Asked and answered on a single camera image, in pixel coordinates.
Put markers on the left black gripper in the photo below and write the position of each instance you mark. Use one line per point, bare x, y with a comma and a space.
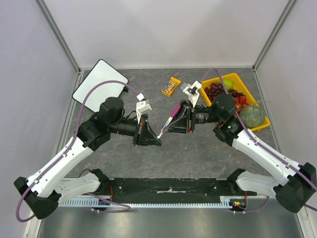
144, 135

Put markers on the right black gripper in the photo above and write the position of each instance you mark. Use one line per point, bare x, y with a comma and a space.
189, 117

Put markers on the pink whiteboard marker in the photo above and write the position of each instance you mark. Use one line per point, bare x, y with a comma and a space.
175, 111

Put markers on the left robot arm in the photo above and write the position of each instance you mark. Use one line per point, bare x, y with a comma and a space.
44, 191

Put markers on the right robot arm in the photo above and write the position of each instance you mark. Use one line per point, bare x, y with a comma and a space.
289, 182

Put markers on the yellow candy packet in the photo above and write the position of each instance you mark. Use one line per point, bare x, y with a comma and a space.
171, 86

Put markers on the purple grape bunch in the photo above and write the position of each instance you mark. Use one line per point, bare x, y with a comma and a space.
213, 90

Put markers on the light green pear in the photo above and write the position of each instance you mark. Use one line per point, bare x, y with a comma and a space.
228, 84

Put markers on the yellow plastic tray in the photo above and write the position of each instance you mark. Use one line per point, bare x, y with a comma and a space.
238, 86

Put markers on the green netted melon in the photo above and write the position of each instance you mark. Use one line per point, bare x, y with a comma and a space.
253, 116

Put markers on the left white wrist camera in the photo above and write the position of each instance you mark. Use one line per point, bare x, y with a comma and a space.
142, 106

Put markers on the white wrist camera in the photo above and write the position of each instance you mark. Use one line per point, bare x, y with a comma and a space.
192, 91
142, 106

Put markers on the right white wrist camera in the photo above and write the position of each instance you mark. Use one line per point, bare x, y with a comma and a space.
192, 91

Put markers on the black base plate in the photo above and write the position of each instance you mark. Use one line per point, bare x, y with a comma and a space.
173, 189

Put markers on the white whiteboard black frame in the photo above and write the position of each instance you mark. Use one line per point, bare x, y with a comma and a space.
102, 71

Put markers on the slotted cable duct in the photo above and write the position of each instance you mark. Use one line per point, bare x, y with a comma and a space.
91, 202

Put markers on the right aluminium frame post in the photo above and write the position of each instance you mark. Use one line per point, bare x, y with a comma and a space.
274, 33

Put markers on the aluminium frame post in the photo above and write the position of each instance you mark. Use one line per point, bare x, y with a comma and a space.
274, 33
57, 33

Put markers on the left aluminium frame post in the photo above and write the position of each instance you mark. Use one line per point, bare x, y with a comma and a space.
57, 33

